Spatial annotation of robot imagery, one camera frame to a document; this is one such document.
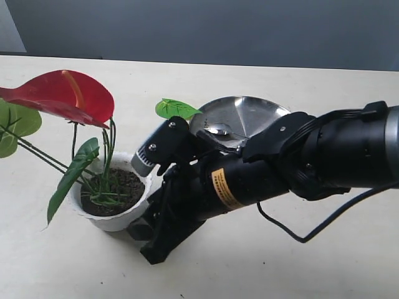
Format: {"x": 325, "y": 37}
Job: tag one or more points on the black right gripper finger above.
{"x": 147, "y": 227}

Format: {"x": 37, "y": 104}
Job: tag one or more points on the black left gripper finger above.
{"x": 171, "y": 234}

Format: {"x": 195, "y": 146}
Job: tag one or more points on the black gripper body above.
{"x": 221, "y": 184}

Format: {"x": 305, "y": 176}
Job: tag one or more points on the stainless steel spork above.
{"x": 222, "y": 129}

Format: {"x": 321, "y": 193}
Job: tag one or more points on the artificial red anthurium plant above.
{"x": 79, "y": 99}

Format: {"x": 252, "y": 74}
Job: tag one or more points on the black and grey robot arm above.
{"x": 312, "y": 157}

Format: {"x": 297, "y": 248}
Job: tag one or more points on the white scalloped plastic pot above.
{"x": 122, "y": 220}

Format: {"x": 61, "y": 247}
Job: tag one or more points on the dark soil in pot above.
{"x": 112, "y": 195}

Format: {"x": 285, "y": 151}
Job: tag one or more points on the round stainless steel plate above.
{"x": 247, "y": 116}

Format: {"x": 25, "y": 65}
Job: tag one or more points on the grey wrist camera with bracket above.
{"x": 172, "y": 142}

